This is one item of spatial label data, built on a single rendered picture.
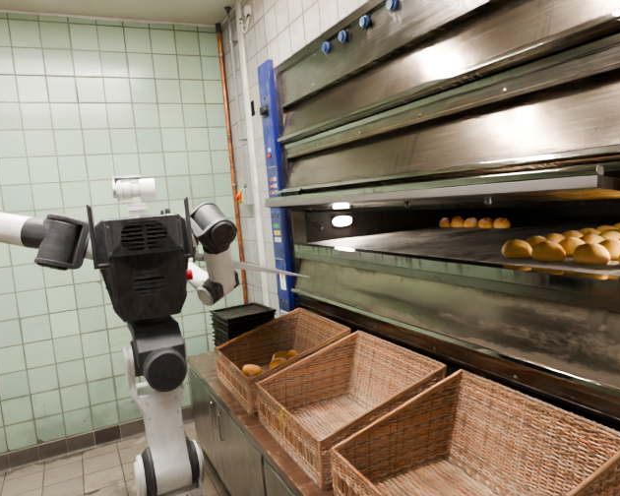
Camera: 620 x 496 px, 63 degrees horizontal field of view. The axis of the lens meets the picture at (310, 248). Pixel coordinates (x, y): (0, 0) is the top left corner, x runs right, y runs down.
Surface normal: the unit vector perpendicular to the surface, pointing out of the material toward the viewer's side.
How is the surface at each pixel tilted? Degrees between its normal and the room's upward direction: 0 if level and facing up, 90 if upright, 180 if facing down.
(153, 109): 90
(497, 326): 70
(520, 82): 90
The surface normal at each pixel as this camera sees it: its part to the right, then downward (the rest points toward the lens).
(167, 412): 0.40, -0.22
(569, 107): -0.87, -0.22
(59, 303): 0.44, 0.06
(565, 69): -0.90, 0.12
